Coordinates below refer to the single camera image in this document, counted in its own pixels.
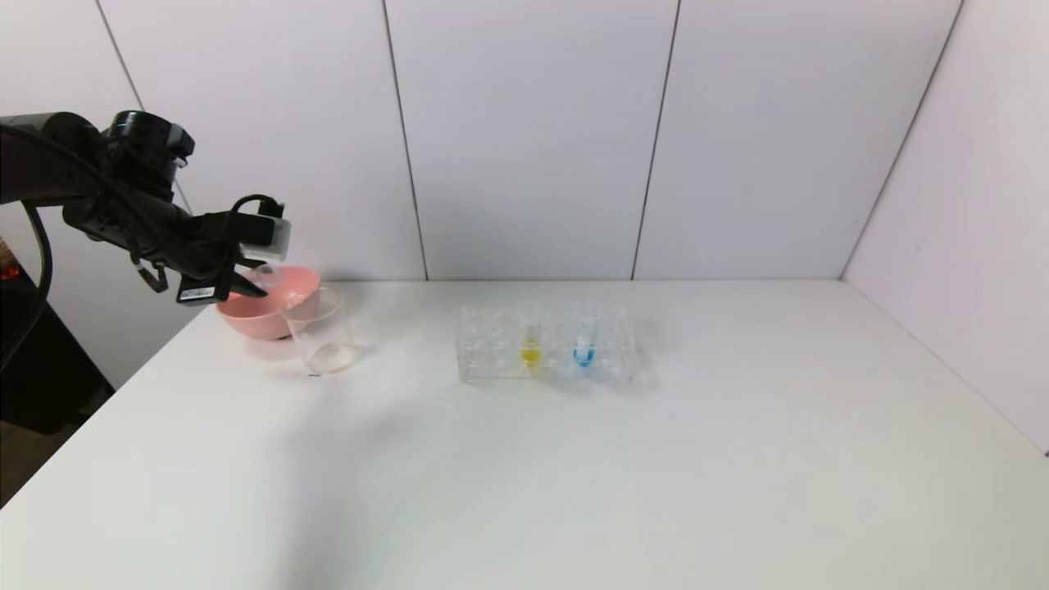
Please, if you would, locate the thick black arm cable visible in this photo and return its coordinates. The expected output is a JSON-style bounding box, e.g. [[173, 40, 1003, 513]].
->
[[0, 199, 55, 371]]

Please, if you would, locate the pink plastic bowl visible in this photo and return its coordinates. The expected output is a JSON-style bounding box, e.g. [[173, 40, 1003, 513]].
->
[[216, 265, 323, 342]]

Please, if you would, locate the clear acrylic tube rack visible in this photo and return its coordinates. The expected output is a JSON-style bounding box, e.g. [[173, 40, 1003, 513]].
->
[[456, 304, 637, 385]]

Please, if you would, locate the test tube with yellow pigment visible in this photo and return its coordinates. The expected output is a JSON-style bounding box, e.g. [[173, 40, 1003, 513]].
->
[[520, 315, 544, 369]]

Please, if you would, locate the test tube with blue pigment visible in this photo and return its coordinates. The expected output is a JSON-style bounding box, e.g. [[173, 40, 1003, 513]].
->
[[572, 306, 598, 369]]

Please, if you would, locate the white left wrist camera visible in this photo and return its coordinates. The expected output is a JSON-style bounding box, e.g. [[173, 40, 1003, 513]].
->
[[239, 214, 293, 264]]

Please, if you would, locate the clear glass beaker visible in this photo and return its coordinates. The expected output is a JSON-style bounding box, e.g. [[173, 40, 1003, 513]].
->
[[280, 286, 362, 379]]

